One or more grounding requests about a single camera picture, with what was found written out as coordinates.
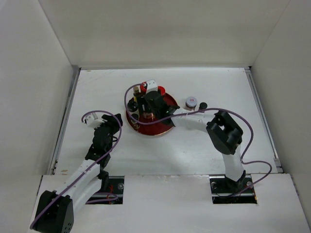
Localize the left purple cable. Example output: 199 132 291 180
28 110 123 230

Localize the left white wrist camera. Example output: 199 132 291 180
82 115 103 129

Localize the round red tray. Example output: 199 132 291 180
126 93 177 136

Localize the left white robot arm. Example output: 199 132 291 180
30 110 123 233

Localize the red lid chili sauce jar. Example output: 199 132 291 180
139 82 147 95

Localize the white lid sauce jar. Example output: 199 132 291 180
143 112 154 119

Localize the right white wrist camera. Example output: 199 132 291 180
146 79 158 93

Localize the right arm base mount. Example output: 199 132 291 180
209 175 257 204

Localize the small yellow label oil bottle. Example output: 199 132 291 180
133 86 140 102

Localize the black cap spice bottle right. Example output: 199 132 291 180
198 102 207 110

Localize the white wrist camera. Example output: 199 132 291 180
146 79 158 93
82 115 103 129

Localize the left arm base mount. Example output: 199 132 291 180
86 176 125 205

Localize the small black cap spice jar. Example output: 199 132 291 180
131 113 140 130

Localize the clear bottle black pump cap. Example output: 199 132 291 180
127 101 139 114

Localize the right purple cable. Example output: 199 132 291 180
124 83 273 199

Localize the purple cable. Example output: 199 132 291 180
28 110 123 230
124 83 273 199

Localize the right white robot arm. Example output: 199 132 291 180
144 91 246 192

